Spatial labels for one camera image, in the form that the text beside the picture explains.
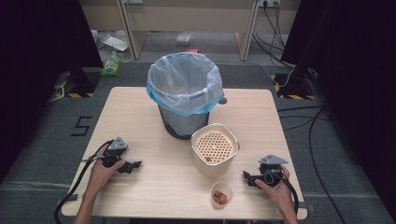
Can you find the person's left hand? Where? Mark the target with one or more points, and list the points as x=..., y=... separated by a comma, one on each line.
x=99, y=175

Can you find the small red object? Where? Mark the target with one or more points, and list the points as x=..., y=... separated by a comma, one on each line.
x=193, y=50

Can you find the dark round disc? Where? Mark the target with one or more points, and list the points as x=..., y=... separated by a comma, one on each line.
x=223, y=100

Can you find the black stand base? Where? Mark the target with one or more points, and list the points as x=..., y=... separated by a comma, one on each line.
x=84, y=81
x=294, y=83

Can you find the white wall power outlet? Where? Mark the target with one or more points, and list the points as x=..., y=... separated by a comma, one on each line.
x=269, y=2

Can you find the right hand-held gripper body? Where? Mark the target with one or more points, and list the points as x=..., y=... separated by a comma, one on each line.
x=271, y=169

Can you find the person's right hand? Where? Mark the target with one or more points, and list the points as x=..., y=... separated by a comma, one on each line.
x=280, y=194

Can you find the white flat board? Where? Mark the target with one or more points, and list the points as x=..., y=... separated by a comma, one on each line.
x=115, y=43

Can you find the brown food scraps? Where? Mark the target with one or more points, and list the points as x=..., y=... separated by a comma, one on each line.
x=220, y=197

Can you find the cream square container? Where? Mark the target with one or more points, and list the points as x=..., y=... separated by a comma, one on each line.
x=214, y=169

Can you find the yellow black hazard tape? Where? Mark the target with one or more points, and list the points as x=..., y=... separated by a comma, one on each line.
x=74, y=95
x=295, y=96

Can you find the small clear plastic cup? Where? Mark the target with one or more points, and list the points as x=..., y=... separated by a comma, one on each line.
x=221, y=186

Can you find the green plastic packet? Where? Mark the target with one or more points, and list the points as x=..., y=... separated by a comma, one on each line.
x=110, y=68

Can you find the clear plastic packet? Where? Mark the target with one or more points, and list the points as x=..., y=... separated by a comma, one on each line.
x=183, y=38

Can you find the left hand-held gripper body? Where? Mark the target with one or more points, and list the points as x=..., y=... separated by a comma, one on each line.
x=115, y=146

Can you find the clear blue-edged bin bag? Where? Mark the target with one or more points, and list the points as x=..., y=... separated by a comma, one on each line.
x=183, y=77

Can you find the small brown food scrap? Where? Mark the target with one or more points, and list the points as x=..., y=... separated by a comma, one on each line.
x=208, y=159

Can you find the cream perforated strainer insert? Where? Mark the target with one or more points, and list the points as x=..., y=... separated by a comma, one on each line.
x=214, y=144

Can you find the black curtain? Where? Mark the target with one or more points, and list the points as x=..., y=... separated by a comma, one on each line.
x=37, y=62
x=351, y=77

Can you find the grey trash bin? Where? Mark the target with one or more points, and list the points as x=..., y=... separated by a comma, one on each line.
x=183, y=124

